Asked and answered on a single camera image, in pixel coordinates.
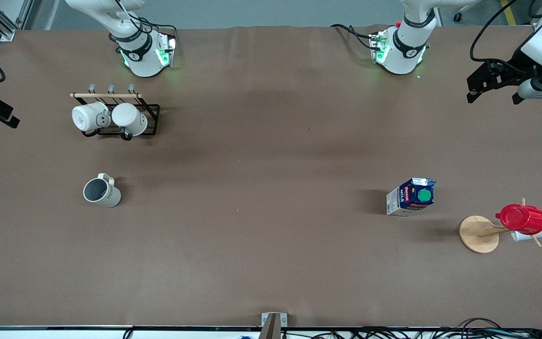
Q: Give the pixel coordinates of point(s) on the wooden mug tree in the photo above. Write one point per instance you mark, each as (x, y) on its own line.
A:
(475, 233)

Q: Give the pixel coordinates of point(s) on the brown table cover sheet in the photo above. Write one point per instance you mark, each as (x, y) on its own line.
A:
(271, 259)

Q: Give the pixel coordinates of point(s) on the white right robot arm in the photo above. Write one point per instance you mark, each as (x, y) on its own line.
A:
(141, 63)

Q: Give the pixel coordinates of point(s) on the black chair caster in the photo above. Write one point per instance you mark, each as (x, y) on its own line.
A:
(458, 17)

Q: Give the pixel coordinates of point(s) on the white mug with face print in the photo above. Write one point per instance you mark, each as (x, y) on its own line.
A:
(85, 117)

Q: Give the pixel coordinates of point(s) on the beige mug with grey inside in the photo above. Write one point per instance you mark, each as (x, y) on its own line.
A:
(108, 195)

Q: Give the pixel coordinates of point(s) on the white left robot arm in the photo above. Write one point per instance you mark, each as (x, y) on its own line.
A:
(402, 52)

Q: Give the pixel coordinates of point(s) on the brown wooden post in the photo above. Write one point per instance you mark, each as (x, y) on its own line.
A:
(271, 329)

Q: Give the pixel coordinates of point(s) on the red cup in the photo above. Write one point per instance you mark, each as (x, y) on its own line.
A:
(522, 219)

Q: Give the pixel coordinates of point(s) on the blue milk carton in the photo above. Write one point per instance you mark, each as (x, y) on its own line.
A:
(412, 197)

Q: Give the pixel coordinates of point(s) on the grey metal bracket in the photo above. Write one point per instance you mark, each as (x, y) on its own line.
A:
(284, 320)

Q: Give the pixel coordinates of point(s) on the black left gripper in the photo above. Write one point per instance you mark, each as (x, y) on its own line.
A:
(518, 65)

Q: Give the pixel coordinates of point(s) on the plain white mug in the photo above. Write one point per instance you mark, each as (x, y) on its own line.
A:
(130, 117)

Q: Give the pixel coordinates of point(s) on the small white cup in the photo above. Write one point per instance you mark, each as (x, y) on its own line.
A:
(518, 237)

